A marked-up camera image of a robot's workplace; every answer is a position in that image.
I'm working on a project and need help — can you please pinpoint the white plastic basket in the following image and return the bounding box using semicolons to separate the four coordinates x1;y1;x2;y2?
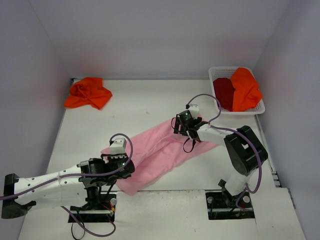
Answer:
208;66;265;115

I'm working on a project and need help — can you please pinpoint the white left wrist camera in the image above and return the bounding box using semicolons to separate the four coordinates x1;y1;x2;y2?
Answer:
109;137;127;155

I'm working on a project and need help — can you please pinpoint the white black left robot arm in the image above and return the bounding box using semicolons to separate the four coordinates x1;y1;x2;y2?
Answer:
0;153;135;219

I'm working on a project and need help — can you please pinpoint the orange t shirt in basket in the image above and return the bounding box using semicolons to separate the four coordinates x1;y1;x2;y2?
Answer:
230;67;263;112

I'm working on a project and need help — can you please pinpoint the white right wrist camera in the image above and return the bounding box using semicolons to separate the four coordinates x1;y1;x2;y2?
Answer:
185;103;200;119

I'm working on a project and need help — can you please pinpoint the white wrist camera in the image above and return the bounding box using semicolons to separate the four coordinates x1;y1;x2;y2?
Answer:
185;103;200;119
109;137;127;155

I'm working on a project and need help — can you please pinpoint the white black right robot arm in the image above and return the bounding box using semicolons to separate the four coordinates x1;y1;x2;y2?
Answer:
173;110;269;206

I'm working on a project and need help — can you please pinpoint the orange t shirt on table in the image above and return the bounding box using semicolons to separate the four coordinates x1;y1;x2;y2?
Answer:
64;77;113;110

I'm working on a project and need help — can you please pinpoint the pink t shirt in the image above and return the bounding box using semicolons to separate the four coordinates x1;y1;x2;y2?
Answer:
116;119;218;196

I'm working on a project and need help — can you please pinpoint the dark red t shirt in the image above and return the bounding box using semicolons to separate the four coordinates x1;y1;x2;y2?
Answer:
213;77;235;112

